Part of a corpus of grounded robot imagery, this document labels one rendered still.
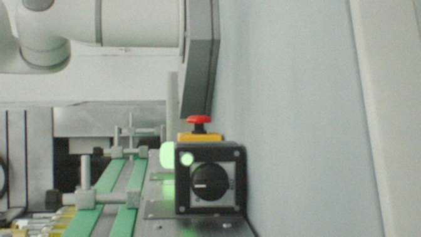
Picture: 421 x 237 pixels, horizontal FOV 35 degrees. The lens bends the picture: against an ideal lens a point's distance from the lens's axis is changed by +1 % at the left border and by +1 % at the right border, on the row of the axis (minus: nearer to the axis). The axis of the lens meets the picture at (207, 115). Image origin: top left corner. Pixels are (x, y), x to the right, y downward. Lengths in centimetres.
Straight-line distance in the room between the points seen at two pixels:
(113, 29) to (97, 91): 390
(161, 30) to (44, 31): 21
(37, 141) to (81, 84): 276
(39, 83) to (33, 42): 392
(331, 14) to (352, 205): 11
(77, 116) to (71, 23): 116
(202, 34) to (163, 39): 14
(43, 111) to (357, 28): 208
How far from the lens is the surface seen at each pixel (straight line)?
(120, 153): 151
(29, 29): 125
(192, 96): 131
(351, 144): 35
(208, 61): 119
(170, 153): 106
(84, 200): 91
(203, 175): 74
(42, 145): 240
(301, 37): 47
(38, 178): 241
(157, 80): 510
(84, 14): 124
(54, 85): 517
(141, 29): 124
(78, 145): 248
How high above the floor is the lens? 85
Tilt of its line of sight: 4 degrees down
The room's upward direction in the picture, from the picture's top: 90 degrees counter-clockwise
